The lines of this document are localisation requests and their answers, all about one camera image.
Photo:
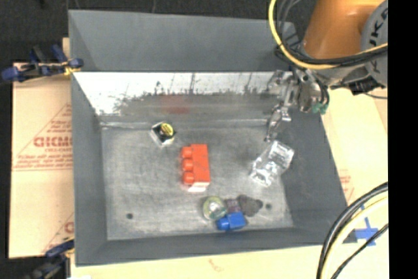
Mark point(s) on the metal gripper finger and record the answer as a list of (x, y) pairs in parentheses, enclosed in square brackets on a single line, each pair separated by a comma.
[(279, 83), (278, 117)]

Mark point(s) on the clear plastic container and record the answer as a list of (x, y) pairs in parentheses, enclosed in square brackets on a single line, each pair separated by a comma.
[(272, 161)]

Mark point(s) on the dark brown lumpy thing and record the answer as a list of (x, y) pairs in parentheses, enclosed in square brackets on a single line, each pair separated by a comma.
[(250, 205)]

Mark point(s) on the orange toy building block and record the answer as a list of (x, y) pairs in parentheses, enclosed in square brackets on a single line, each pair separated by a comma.
[(197, 163)]

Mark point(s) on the clear green ball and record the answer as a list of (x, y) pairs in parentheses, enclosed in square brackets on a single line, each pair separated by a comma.
[(214, 208)]

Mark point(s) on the blue toy block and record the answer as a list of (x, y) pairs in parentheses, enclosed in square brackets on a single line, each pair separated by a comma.
[(232, 221)]

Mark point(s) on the black and yellow small box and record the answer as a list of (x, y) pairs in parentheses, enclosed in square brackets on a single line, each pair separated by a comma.
[(164, 132)]

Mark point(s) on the grey metal bin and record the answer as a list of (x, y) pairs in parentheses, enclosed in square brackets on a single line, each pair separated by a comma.
[(147, 173)]

